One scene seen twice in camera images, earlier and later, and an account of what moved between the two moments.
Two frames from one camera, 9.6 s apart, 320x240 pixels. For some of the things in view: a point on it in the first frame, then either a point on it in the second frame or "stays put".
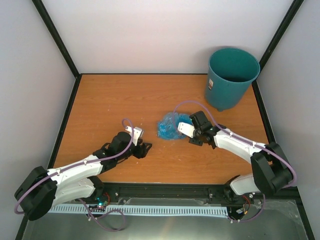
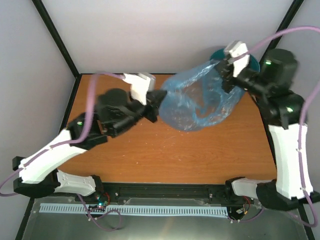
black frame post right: [293, 9] stays put
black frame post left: [54, 33] stays put
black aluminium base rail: [107, 193] stays put
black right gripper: [196, 142] to [226, 70]
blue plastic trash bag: [167, 126] to [194, 99]
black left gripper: [141, 153] to [151, 97]
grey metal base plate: [267, 219] stays put
